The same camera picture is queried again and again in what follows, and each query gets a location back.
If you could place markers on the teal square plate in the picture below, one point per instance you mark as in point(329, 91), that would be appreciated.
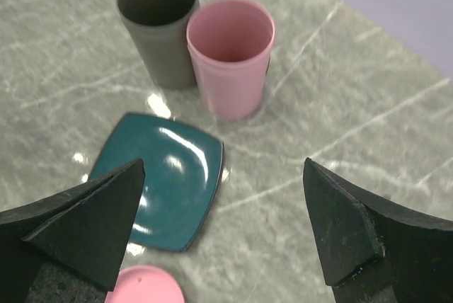
point(183, 166)

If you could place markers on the pink cylindrical container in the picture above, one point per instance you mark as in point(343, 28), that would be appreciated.
point(230, 44)

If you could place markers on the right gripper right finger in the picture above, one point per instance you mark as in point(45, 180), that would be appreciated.
point(372, 249)

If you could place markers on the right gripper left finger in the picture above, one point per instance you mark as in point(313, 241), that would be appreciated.
point(69, 246)

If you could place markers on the grey cylindrical container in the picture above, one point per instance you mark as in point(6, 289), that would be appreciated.
point(158, 31)

